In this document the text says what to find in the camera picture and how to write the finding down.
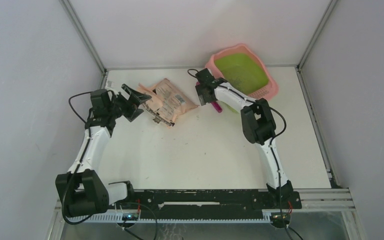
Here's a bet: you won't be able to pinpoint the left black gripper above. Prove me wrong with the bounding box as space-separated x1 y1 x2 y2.
108 84 152 122

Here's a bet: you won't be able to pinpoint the magenta plastic scoop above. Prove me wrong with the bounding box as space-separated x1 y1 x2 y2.
211 101 223 113

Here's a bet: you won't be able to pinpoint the cat litter bag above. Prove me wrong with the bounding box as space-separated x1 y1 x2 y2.
137 78 198 124

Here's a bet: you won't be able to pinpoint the pink green litter box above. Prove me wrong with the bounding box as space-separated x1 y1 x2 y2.
204 43 279 101

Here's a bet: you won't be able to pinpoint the torn white bag strip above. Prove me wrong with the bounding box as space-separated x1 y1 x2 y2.
143 103 175 128

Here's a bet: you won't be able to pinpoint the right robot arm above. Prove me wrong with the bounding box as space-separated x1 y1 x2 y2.
187 68 294 208

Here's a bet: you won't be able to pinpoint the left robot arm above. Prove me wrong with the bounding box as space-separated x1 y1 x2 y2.
55 84 151 224

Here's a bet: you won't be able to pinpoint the green litter granules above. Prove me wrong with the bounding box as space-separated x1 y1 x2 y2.
214 53 269 95

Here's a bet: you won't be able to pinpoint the right black cable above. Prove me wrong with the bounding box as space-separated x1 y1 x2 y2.
187 68 296 240

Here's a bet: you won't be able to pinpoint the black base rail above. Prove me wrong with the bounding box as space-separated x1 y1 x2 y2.
104 188 303 220

